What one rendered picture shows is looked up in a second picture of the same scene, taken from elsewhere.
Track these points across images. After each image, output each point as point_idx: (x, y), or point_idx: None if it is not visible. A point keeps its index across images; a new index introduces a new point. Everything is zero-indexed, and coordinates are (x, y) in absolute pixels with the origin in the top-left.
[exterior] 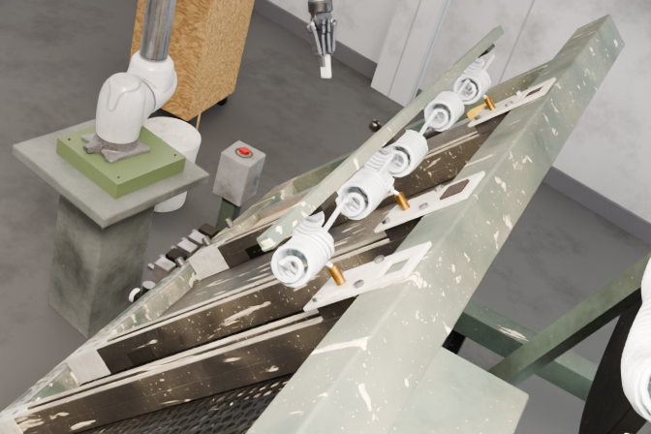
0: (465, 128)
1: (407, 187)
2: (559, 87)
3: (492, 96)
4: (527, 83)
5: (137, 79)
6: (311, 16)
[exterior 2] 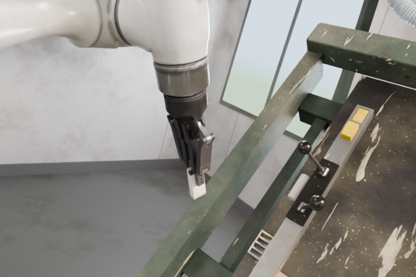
0: (351, 149)
1: None
2: None
3: (280, 117)
4: (298, 94)
5: None
6: (197, 121)
